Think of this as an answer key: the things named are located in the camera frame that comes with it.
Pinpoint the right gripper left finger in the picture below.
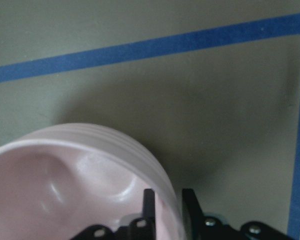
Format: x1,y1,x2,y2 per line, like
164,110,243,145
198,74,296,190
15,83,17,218
72,188,156,240

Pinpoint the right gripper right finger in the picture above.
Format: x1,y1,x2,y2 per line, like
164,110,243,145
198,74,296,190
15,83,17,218
182,188,292,240

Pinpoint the pink bowl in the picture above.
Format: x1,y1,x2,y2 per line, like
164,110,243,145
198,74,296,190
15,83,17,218
0,123,186,240

